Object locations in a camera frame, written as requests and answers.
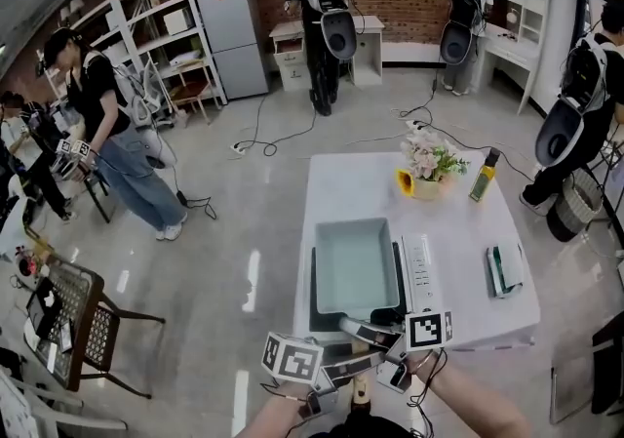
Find person's left forearm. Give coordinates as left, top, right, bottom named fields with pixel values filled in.
left=233, top=379, right=318, bottom=438

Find black folding chair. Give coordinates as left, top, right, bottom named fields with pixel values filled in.
left=549, top=311, right=624, bottom=425

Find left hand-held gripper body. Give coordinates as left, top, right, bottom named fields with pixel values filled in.
left=261, top=332, right=341, bottom=421

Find white patterned board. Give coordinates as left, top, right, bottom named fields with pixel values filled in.
left=0, top=367, right=40, bottom=438

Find striped woven basket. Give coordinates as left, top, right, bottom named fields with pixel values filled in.
left=545, top=170, right=605, bottom=243

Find white desk with drawers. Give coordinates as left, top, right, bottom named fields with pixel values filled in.
left=269, top=15, right=385, bottom=92

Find white office chair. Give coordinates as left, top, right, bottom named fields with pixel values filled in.
left=129, top=58, right=176, bottom=128

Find light blue square frying pan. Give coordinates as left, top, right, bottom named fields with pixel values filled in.
left=313, top=217, right=402, bottom=414

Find yellow sunflower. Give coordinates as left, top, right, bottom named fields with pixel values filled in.
left=394, top=168, right=415, bottom=198

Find left hand-held gripper black cable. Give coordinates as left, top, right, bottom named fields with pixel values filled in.
left=260, top=379, right=313, bottom=435

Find hand-held gripper black cable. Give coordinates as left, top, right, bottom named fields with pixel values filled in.
left=260, top=379, right=313, bottom=435
left=407, top=347, right=449, bottom=437

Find person's black trousers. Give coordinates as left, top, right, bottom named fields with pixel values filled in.
left=306, top=409, right=415, bottom=438

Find black floor cable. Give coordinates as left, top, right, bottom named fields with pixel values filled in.
left=236, top=89, right=318, bottom=158
left=389, top=79, right=440, bottom=128

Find white box appliance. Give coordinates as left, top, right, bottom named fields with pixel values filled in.
left=163, top=8, right=195, bottom=36

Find large white shelf rack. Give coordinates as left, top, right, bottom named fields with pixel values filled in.
left=105, top=0, right=228, bottom=110

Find white round appliance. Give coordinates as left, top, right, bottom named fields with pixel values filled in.
left=14, top=245, right=50, bottom=289

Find black phone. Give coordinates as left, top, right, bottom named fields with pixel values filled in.
left=58, top=318, right=74, bottom=353

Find dark mesh table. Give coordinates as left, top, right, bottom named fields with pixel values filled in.
left=23, top=255, right=167, bottom=401

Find white induction cooktop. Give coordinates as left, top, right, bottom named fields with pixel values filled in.
left=307, top=232, right=446, bottom=334

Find wooden stool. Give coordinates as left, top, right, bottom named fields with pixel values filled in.
left=168, top=60, right=220, bottom=128

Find black adapter cable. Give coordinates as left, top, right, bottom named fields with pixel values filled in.
left=165, top=152, right=218, bottom=221

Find black tablet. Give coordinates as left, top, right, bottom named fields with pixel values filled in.
left=24, top=277, right=64, bottom=339

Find white green packet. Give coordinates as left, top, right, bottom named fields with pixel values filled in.
left=485, top=243, right=526, bottom=299

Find thin wrist bracelet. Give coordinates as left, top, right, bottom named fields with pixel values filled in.
left=412, top=350, right=440, bottom=378

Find right hand-held gripper black cable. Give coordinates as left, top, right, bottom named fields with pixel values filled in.
left=407, top=347, right=449, bottom=437

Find pink flower basket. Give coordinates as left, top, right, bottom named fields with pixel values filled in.
left=399, top=127, right=472, bottom=201

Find white hutch desk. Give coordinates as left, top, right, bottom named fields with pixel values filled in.
left=470, top=0, right=552, bottom=115

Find yellow oil bottle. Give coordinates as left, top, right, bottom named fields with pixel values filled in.
left=468, top=147, right=502, bottom=203

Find person's right forearm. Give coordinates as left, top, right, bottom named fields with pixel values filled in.
left=407, top=350, right=532, bottom=438

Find white table with tablecloth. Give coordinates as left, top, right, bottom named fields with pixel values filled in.
left=292, top=150, right=542, bottom=354

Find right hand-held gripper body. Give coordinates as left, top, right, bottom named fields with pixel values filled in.
left=377, top=311, right=453, bottom=394

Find grey two-door fridge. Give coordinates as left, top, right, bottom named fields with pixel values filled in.
left=193, top=0, right=270, bottom=101

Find white plastic chair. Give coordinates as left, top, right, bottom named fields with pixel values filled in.
left=0, top=367, right=128, bottom=438

